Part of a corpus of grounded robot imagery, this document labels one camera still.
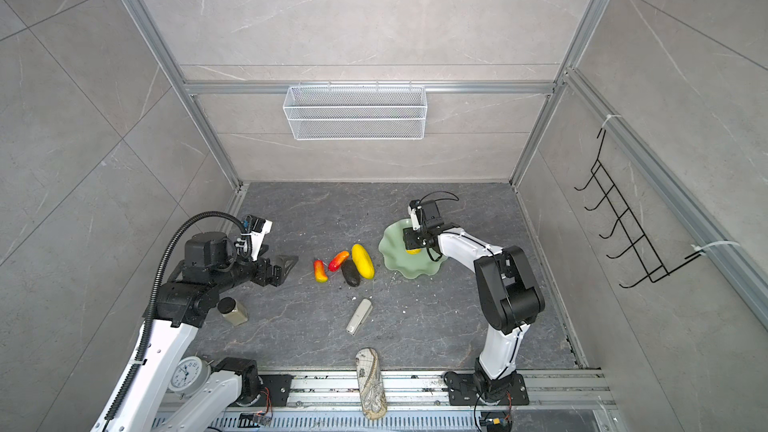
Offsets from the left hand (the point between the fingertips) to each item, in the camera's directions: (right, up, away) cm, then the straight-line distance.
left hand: (279, 246), depth 72 cm
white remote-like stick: (+19, -21, +11) cm, 31 cm away
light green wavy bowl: (+29, -6, +27) cm, 40 cm away
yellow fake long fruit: (+18, -8, +21) cm, 29 cm away
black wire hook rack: (+80, +3, -9) cm, 81 cm away
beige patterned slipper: (+23, -34, 0) cm, 41 cm away
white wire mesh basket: (+15, +42, +29) cm, 53 cm away
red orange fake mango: (+10, -9, +22) cm, 26 cm away
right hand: (+34, +1, +26) cm, 43 cm away
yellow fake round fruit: (+35, -5, +23) cm, 42 cm away
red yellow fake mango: (+5, -11, +21) cm, 24 cm away
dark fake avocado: (+15, -11, +20) cm, 27 cm away
